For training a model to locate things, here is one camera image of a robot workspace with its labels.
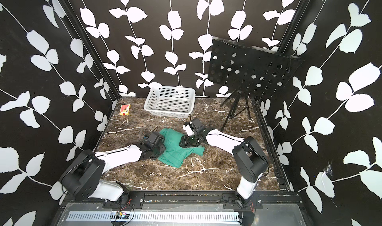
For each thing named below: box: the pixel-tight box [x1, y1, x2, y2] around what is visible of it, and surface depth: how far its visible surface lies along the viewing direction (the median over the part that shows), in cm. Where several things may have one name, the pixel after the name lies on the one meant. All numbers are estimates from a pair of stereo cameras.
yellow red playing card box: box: [119, 104, 131, 116], surface depth 113 cm
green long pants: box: [157, 127, 206, 169], surface depth 90 cm
